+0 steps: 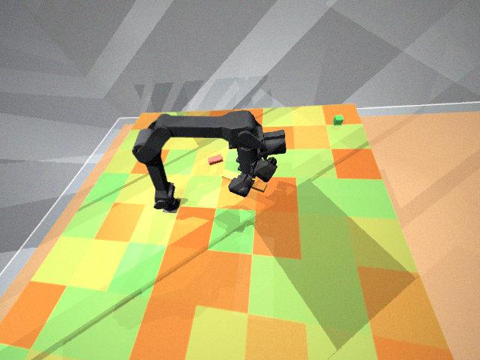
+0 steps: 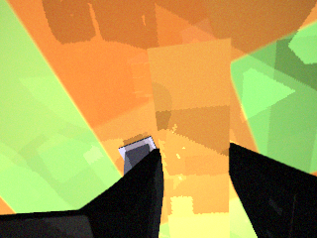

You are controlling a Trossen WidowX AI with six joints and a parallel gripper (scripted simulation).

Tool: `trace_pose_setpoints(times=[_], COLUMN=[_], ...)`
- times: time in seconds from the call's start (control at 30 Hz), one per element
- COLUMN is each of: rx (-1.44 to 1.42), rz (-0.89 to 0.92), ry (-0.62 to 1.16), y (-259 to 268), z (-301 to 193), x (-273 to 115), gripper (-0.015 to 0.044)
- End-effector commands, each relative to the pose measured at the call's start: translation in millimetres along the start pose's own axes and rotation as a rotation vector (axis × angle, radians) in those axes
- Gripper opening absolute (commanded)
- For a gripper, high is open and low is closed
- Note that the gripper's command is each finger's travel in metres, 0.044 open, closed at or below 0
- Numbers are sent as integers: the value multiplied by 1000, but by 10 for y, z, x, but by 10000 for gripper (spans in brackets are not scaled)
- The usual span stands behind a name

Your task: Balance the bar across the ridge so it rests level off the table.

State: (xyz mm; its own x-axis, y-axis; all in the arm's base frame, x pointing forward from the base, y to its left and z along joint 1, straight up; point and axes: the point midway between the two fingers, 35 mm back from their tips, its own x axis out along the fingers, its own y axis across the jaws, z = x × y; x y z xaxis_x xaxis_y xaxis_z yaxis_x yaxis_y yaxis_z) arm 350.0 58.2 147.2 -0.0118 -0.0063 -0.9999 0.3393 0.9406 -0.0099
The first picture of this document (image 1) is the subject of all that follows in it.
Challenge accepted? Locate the green cube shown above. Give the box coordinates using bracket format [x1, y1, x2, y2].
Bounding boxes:
[333, 115, 344, 126]

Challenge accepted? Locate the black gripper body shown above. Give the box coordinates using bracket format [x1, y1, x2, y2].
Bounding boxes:
[228, 148, 268, 197]

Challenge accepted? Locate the pink flat bar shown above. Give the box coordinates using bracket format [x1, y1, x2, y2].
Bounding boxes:
[208, 154, 223, 165]

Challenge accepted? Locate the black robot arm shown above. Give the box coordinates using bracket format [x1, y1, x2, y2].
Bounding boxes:
[132, 110, 287, 213]

